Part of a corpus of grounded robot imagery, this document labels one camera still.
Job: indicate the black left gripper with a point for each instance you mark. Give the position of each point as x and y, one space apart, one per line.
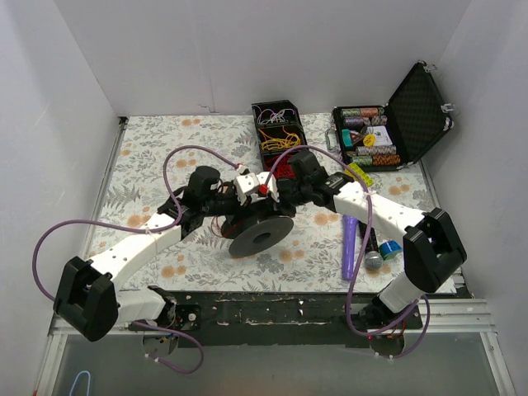
238 206

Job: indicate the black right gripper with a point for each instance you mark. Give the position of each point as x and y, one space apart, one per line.
283 202

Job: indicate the grey perforated cable spool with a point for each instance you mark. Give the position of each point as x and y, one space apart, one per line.
259 237

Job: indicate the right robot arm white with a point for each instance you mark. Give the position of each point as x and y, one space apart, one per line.
432 248

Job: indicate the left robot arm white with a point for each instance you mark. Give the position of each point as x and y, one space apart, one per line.
91 297

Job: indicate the floral patterned table mat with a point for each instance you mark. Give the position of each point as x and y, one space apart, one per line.
160 152

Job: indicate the yellow big blind button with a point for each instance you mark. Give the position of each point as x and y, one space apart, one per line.
369 140

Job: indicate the black glitter microphone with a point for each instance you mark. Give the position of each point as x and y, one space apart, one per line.
373 260

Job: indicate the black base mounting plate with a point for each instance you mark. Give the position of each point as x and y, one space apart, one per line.
265 319

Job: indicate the white card deck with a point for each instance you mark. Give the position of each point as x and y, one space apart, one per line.
381 135

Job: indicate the black poker chip case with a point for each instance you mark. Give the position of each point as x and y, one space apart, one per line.
416 117

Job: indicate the blue green brick block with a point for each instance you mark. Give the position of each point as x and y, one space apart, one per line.
389 250

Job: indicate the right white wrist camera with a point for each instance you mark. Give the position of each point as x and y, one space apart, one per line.
267 186

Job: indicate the black compartment cable box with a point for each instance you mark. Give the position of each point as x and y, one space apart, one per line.
278 128

